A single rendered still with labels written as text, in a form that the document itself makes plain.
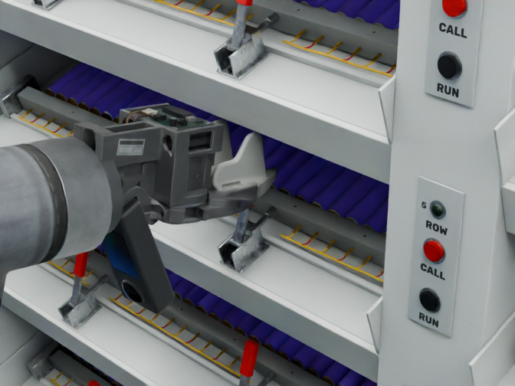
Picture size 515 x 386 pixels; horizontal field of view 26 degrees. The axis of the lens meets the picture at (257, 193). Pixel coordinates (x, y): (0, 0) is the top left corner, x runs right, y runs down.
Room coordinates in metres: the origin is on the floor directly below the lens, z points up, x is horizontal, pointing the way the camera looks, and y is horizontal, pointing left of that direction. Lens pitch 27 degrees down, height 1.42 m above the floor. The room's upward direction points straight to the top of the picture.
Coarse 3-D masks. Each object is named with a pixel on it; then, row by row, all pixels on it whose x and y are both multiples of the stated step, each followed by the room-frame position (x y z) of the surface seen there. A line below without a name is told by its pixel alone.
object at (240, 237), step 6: (252, 204) 0.89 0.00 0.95; (246, 210) 0.89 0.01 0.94; (240, 216) 0.89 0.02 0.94; (246, 216) 0.89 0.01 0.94; (240, 222) 0.89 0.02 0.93; (246, 222) 0.89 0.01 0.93; (240, 228) 0.88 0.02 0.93; (240, 234) 0.88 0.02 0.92; (246, 234) 0.89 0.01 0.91; (234, 240) 0.88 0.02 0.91; (240, 240) 0.88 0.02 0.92
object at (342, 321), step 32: (32, 64) 1.24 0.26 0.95; (64, 64) 1.27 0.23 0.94; (0, 96) 1.19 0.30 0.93; (0, 128) 1.18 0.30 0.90; (64, 128) 1.15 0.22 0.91; (160, 224) 0.96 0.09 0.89; (192, 224) 0.95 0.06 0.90; (224, 224) 0.94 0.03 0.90; (160, 256) 0.95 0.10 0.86; (192, 256) 0.90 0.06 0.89; (288, 256) 0.88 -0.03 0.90; (320, 256) 0.87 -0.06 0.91; (352, 256) 0.86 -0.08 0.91; (224, 288) 0.88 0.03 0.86; (256, 288) 0.85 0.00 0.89; (288, 288) 0.84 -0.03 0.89; (320, 288) 0.83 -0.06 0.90; (352, 288) 0.82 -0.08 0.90; (288, 320) 0.82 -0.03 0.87; (320, 320) 0.79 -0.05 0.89; (352, 320) 0.79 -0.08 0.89; (352, 352) 0.77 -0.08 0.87
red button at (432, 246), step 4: (432, 240) 0.71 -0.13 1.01; (428, 244) 0.71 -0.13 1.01; (432, 244) 0.71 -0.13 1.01; (436, 244) 0.71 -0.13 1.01; (424, 248) 0.71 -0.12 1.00; (428, 248) 0.71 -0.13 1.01; (432, 248) 0.71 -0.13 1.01; (436, 248) 0.71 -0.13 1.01; (440, 248) 0.71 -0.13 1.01; (428, 252) 0.71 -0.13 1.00; (432, 252) 0.71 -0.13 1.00; (436, 252) 0.71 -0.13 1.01; (440, 252) 0.70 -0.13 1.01; (428, 256) 0.71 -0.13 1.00; (432, 256) 0.71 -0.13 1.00; (436, 256) 0.71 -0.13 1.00; (440, 256) 0.70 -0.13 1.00; (432, 260) 0.71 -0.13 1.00; (436, 260) 0.71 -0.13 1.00
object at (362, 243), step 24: (24, 96) 1.19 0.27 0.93; (48, 96) 1.17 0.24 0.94; (24, 120) 1.17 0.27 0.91; (72, 120) 1.13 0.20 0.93; (96, 120) 1.11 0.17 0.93; (288, 216) 0.91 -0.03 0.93; (312, 216) 0.89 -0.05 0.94; (336, 216) 0.88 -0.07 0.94; (336, 240) 0.87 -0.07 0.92; (360, 240) 0.85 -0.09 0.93; (384, 240) 0.84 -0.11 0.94; (384, 264) 0.83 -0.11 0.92
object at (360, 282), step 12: (48, 132) 1.14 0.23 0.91; (228, 216) 0.94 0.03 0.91; (264, 240) 0.90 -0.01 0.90; (276, 240) 0.89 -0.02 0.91; (288, 252) 0.88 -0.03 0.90; (300, 252) 0.87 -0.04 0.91; (312, 264) 0.86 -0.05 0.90; (324, 264) 0.85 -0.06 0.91; (348, 276) 0.83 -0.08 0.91; (372, 288) 0.81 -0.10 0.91
